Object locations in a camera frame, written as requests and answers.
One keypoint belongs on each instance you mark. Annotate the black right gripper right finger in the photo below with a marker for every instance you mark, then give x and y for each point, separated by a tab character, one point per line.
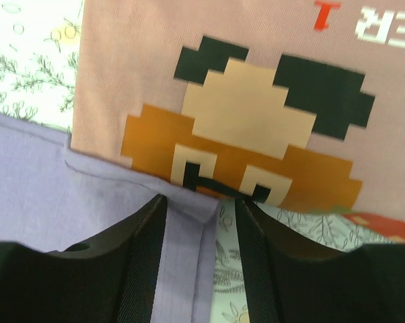
290	278

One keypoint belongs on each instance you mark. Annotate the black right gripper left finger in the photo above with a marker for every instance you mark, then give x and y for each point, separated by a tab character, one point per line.
109	277

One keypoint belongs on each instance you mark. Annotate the purple t shirt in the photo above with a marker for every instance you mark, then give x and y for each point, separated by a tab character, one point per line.
52	197

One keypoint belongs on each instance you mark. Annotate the folded pink printed t shirt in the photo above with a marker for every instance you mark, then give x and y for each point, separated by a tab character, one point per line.
296	104

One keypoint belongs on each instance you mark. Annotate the floral tablecloth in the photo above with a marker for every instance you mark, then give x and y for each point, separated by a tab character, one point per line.
32	77

